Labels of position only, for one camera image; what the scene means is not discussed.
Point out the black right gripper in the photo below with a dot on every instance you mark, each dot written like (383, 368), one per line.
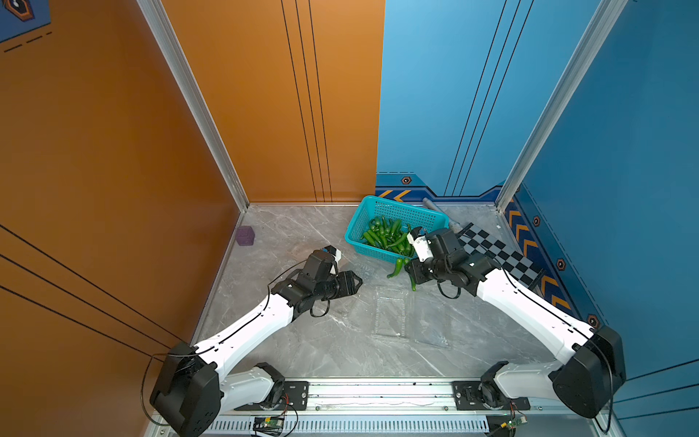
(415, 272)

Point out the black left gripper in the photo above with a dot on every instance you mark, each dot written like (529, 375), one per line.
(347, 284)

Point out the teal plastic mesh basket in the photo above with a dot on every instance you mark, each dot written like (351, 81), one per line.
(379, 227)

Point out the clear pepper container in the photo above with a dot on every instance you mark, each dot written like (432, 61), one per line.
(415, 316)

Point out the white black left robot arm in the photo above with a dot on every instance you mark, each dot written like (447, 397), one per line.
(194, 385)

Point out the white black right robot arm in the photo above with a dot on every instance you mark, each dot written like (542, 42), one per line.
(588, 363)

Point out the black white chessboard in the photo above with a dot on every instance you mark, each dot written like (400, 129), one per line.
(475, 239)

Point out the purple embossed cube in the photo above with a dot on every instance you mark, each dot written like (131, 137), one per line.
(245, 236)

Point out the green circuit board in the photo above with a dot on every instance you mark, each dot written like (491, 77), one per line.
(268, 426)

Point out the small circuit board right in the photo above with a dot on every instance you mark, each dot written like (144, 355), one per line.
(516, 421)

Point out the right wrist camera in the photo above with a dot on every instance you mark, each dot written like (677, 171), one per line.
(417, 237)

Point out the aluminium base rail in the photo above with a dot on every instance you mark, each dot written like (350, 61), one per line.
(400, 407)

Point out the aluminium corner post right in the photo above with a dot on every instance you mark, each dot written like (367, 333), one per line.
(595, 34)

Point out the aluminium corner post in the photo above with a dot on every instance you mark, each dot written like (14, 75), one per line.
(595, 34)
(163, 31)

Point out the aluminium corner post left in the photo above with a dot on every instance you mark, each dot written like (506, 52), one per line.
(163, 31)

